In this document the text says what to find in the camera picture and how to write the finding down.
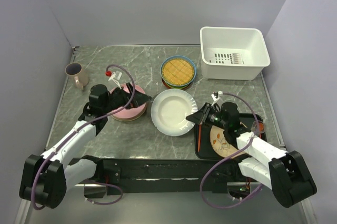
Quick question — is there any beige bird plate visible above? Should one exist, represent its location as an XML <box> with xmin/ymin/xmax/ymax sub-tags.
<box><xmin>210</xmin><ymin>126</ymin><xmax>238</xmax><ymax>158</ymax></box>

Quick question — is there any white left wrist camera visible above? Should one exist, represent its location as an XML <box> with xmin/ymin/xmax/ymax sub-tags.
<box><xmin>105</xmin><ymin>71</ymin><xmax>122</xmax><ymax>89</ymax></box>

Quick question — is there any black tray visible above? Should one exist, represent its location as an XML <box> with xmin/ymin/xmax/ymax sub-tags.
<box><xmin>194</xmin><ymin>113</ymin><xmax>267</xmax><ymax>160</ymax></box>

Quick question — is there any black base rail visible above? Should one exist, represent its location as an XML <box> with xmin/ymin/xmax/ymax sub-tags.
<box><xmin>81</xmin><ymin>155</ymin><xmax>249</xmax><ymax>193</ymax></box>

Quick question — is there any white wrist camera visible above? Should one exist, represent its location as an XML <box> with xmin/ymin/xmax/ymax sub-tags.
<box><xmin>105</xmin><ymin>71</ymin><xmax>122</xmax><ymax>89</ymax></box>
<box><xmin>211</xmin><ymin>91</ymin><xmax>223</xmax><ymax>106</ymax></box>

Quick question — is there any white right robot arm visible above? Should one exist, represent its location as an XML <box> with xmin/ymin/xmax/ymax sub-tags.
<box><xmin>186</xmin><ymin>102</ymin><xmax>317</xmax><ymax>208</ymax></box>

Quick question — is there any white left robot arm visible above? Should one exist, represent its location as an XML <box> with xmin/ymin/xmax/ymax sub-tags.
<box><xmin>19</xmin><ymin>83</ymin><xmax>151</xmax><ymax>210</ymax></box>

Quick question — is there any white scalloped plate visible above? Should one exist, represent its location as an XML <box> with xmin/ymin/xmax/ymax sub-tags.
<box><xmin>151</xmin><ymin>89</ymin><xmax>198</xmax><ymax>137</ymax></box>

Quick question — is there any pink mug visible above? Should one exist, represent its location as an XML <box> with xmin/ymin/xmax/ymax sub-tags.
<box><xmin>65</xmin><ymin>62</ymin><xmax>89</xmax><ymax>91</ymax></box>

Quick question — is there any stack of coloured plates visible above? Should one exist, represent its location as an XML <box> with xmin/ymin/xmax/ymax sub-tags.
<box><xmin>161</xmin><ymin>78</ymin><xmax>192</xmax><ymax>90</ymax></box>

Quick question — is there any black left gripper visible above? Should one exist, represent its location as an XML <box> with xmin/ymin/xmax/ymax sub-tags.
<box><xmin>102</xmin><ymin>82</ymin><xmax>152</xmax><ymax>113</ymax></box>

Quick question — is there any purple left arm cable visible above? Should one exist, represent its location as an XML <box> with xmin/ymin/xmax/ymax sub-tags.
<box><xmin>31</xmin><ymin>64</ymin><xmax>136</xmax><ymax>210</ymax></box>

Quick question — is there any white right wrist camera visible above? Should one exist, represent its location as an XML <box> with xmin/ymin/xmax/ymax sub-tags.
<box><xmin>211</xmin><ymin>91</ymin><xmax>223</xmax><ymax>106</ymax></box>

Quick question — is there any white plastic bin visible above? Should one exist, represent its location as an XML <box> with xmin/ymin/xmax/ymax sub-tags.
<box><xmin>200</xmin><ymin>26</ymin><xmax>271</xmax><ymax>81</ymax></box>

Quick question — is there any orange plastic fork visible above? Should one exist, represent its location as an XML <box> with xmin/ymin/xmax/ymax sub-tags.
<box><xmin>197</xmin><ymin>125</ymin><xmax>202</xmax><ymax>153</ymax></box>

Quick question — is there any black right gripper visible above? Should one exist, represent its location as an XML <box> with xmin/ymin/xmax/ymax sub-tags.
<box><xmin>186</xmin><ymin>102</ymin><xmax>229</xmax><ymax>130</ymax></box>

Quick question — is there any pink plate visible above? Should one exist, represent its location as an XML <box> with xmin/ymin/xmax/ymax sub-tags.
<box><xmin>111</xmin><ymin>83</ymin><xmax>147</xmax><ymax>121</ymax></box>

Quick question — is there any blue plate with bamboo mat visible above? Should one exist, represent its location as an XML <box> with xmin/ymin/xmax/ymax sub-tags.
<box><xmin>160</xmin><ymin>55</ymin><xmax>196</xmax><ymax>87</ymax></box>

